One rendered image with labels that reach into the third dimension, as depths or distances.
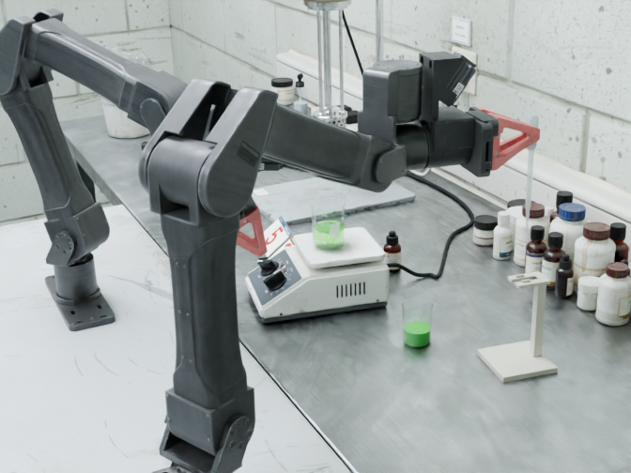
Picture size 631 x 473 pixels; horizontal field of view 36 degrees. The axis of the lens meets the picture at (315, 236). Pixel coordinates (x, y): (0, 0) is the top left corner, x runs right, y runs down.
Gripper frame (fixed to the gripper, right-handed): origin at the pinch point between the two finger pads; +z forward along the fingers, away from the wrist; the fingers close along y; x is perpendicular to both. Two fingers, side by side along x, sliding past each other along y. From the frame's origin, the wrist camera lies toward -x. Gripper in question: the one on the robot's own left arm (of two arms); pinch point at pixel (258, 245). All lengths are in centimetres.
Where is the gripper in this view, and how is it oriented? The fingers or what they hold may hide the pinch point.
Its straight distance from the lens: 141.8
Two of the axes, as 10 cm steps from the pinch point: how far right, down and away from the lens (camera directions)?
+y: -2.3, -3.6, 9.1
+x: -8.3, 5.6, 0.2
